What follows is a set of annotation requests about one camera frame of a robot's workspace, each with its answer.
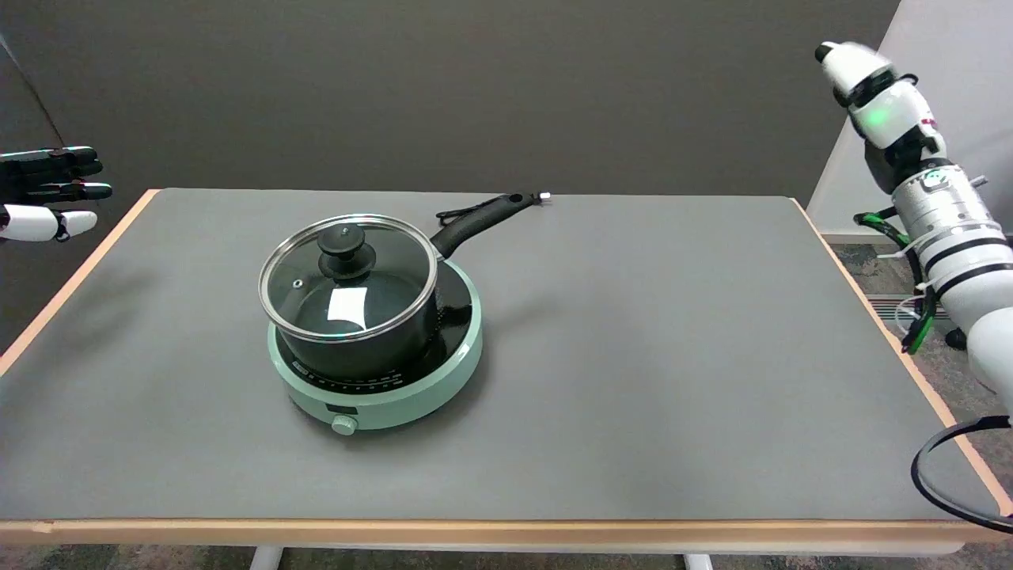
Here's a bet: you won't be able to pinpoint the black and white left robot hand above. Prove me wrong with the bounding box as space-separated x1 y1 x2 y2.
0 146 113 243

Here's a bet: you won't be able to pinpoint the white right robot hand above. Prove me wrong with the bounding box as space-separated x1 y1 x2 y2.
815 40 948 192

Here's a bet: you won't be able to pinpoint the glass pot lid black knob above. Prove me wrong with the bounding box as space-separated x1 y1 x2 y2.
258 214 441 343

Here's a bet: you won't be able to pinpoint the white partition panel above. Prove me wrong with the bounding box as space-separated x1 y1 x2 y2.
807 0 1013 238

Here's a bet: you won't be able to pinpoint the grey table mat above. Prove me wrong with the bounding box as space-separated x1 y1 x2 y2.
0 188 1002 522

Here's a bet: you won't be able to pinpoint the mint green induction cooker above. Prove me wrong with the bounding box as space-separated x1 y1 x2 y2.
267 257 484 436

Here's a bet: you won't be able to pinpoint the thin robot wires green tips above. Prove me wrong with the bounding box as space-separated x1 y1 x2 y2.
853 210 943 355

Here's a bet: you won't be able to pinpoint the black saucepan with long handle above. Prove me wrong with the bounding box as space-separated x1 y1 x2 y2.
271 192 537 382

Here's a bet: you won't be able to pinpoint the thick black robot cable bundle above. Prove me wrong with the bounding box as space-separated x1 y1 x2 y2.
910 416 1013 533

